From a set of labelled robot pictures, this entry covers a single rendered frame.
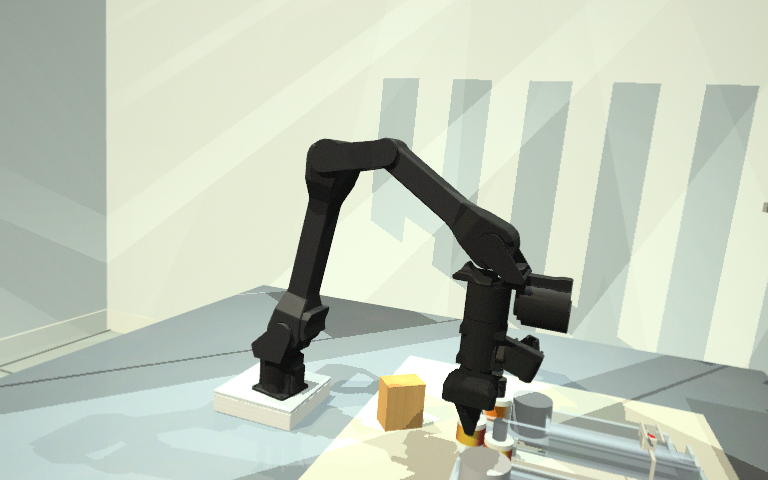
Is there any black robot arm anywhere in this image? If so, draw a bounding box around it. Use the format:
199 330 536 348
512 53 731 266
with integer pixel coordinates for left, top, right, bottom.
251 137 574 401

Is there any orange jar with black cap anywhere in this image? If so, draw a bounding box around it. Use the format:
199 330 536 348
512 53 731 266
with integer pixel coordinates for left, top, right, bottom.
482 376 512 421

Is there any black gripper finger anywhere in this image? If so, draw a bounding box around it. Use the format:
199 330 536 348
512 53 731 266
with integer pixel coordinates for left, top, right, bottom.
459 364 504 381
454 403 482 436

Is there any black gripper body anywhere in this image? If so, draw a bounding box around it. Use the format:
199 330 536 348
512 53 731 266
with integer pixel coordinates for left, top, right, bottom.
442 315 508 411

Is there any orange-yellow wooden block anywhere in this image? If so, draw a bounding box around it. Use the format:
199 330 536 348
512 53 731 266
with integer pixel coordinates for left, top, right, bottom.
377 374 426 432

